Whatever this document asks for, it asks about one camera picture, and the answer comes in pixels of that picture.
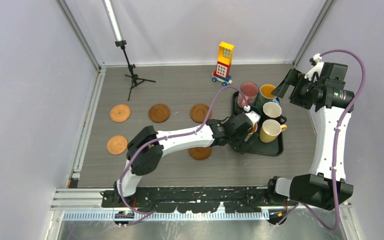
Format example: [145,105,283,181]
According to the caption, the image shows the pink mug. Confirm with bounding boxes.
[236,81,259,108]

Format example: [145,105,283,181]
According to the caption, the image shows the blue mug yellow inside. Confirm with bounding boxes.
[254,84,280,110]

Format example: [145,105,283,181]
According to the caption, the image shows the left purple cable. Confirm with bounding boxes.
[118,86,250,227]

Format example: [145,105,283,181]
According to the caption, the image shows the black tripod with light pole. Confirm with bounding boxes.
[101,0,157,102]

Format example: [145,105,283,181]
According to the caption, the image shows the wooden ringed coaster back right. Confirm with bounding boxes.
[189,103,210,124]

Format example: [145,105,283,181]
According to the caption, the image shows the white patterned mug orange inside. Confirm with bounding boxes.
[250,123,258,134]

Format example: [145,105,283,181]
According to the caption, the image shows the cork coaster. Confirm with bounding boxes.
[106,135,128,155]
[109,104,131,123]

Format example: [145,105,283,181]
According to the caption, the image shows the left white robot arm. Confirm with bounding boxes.
[114,111,261,207]

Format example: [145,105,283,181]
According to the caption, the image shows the wooden ringed coaster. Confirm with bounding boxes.
[188,147,213,160]
[189,103,210,124]
[148,103,171,123]

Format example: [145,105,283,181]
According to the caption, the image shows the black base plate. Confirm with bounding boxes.
[99,186,300,215]

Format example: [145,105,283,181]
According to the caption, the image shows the black serving tray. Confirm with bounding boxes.
[231,91,284,157]

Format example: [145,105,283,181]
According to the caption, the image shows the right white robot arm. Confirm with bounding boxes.
[265,62,355,211]

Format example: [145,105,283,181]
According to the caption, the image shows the cork coaster front left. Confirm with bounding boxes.
[106,135,128,155]

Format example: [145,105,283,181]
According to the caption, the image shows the toy brick tower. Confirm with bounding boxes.
[212,41,235,87]

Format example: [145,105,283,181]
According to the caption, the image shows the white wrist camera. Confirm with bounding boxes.
[304,53,324,81]
[243,106,261,125]

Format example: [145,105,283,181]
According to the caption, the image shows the purple cable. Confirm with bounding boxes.
[118,86,250,227]
[276,49,367,232]

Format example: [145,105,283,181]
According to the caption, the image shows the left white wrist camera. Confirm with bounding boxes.
[243,106,261,125]

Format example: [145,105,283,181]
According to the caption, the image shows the wooden ringed coaster front right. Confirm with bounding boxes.
[188,147,213,160]

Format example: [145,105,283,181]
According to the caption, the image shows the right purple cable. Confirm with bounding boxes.
[276,49,367,232]

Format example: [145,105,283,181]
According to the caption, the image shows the cork coaster back left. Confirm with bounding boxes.
[109,104,131,123]

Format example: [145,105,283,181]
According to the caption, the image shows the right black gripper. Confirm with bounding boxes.
[271,68,322,110]

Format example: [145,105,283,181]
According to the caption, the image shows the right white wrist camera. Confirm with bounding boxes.
[304,53,324,81]

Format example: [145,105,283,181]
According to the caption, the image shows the wooden ringed coaster back middle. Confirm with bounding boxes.
[148,103,171,123]

